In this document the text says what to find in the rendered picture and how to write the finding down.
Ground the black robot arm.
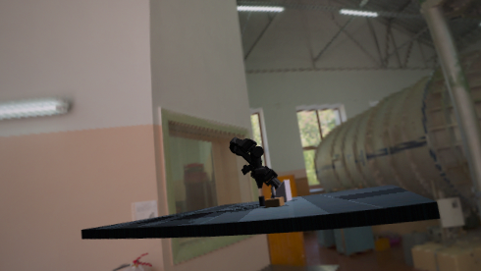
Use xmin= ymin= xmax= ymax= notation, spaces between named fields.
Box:
xmin=229 ymin=137 xmax=282 ymax=190

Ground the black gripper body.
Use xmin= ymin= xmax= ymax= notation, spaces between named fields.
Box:
xmin=250 ymin=159 xmax=266 ymax=177

